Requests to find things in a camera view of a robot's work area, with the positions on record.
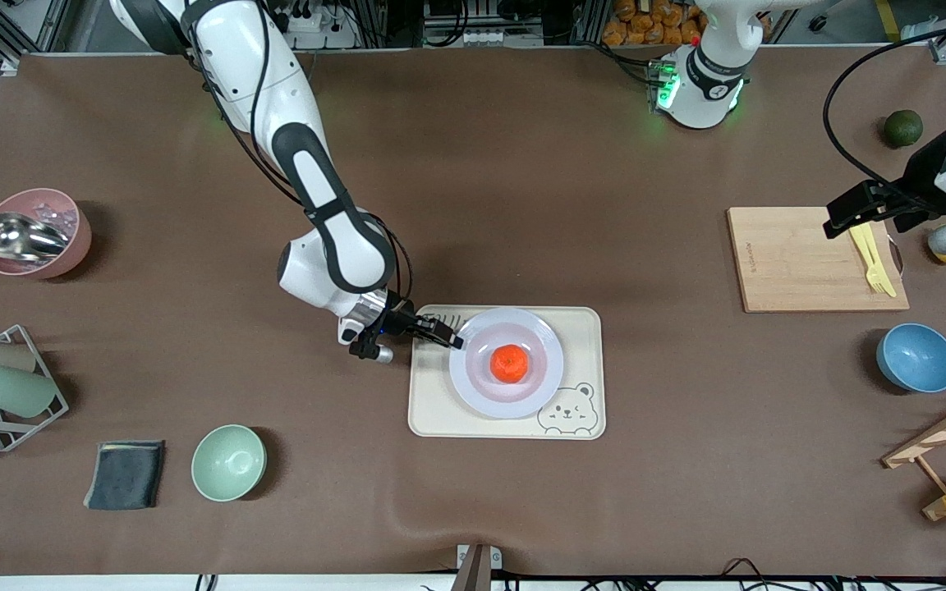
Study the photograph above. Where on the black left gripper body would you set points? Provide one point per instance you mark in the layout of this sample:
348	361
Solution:
915	190

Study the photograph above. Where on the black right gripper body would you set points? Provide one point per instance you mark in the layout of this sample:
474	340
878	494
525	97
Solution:
398	321

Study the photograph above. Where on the pale lavender round plate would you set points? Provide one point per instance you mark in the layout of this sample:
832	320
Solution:
473	386

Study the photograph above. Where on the orange fruit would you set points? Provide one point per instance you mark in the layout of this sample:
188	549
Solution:
510	364

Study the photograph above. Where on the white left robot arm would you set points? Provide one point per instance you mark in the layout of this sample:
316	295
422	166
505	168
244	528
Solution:
707	90

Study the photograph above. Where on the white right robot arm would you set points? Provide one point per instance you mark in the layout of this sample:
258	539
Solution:
235	57

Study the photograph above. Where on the dark green avocado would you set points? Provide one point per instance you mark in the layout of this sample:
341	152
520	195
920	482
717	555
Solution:
903	129

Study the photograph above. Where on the yellow plastic fork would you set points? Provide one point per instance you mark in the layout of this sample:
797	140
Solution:
875	281

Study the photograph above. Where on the wooden cutting board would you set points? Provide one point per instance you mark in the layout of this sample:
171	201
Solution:
801	263

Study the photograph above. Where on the cream tray with bear print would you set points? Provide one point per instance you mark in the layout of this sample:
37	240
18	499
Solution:
432	410

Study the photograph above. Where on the blue bowl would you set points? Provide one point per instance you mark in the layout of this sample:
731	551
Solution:
916	359

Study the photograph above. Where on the wooden drying rack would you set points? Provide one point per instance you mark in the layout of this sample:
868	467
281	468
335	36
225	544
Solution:
941	431

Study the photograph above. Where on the mint green bowl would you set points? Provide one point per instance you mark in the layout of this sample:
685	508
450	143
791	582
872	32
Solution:
228	464

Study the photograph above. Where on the pile of brown bread rolls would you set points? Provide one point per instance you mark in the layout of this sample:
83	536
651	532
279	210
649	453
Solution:
645	25

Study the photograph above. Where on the white power strip with plugs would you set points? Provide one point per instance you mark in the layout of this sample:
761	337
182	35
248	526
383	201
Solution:
321	39

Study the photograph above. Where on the small white power strip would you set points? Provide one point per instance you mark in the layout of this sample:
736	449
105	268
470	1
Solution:
489	37

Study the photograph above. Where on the folded grey cloth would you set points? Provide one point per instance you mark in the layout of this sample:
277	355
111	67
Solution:
124	476

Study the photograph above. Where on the pink bowl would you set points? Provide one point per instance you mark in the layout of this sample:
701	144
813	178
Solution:
71	254

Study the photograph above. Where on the clear ice cubes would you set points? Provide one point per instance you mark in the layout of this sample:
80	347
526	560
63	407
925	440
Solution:
62	215

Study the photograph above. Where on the metal scoop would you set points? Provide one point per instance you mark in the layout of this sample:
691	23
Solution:
21	238

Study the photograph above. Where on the mint green cup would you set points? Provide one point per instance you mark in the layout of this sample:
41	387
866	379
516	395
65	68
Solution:
13	391

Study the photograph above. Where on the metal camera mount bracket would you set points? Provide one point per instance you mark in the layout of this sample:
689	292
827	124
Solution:
477	570

